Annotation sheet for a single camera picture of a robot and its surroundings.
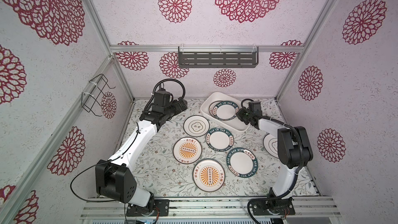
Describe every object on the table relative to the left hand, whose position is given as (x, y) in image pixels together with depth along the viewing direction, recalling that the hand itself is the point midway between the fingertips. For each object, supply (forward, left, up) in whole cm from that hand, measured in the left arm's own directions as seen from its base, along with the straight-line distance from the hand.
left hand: (181, 106), depth 82 cm
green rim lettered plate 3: (-22, -34, -24) cm, 47 cm away
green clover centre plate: (+3, -8, -25) cm, 26 cm away
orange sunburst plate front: (-29, -15, -24) cm, 40 cm away
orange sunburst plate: (-14, -2, -25) cm, 29 cm away
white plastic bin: (+1, -32, -20) cm, 38 cm away
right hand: (+10, -33, -15) cm, 37 cm away
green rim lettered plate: (+13, -28, -20) cm, 37 cm away
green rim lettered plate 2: (-7, -22, -25) cm, 34 cm away
